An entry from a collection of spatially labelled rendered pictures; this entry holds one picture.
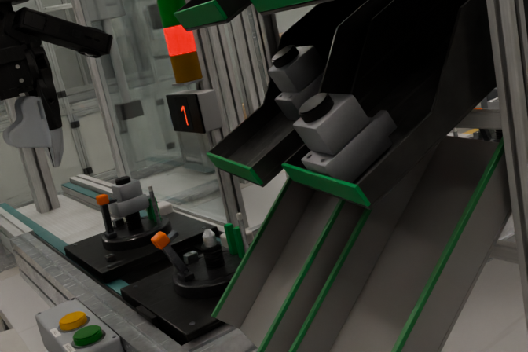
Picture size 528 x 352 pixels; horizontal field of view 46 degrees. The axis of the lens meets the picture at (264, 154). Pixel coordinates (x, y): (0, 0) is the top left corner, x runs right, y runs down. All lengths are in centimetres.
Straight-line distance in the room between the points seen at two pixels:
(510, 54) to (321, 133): 16
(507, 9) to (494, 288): 63
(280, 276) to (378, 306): 16
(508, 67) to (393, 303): 24
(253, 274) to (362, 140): 29
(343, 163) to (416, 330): 15
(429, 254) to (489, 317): 39
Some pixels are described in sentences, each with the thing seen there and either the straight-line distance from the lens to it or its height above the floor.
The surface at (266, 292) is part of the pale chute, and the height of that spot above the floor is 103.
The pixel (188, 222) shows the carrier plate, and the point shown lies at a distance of 129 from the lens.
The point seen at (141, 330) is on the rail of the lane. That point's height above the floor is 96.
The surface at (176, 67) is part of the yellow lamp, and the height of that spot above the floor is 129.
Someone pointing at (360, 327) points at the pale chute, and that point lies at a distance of 64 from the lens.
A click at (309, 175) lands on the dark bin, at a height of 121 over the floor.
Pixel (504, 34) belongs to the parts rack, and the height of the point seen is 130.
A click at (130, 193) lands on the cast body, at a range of 124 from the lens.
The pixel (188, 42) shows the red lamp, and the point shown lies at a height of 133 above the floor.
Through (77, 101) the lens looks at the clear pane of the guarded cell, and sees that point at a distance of 225.
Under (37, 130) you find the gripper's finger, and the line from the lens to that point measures 78.
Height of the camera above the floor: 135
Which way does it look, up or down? 12 degrees down
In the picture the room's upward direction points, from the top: 12 degrees counter-clockwise
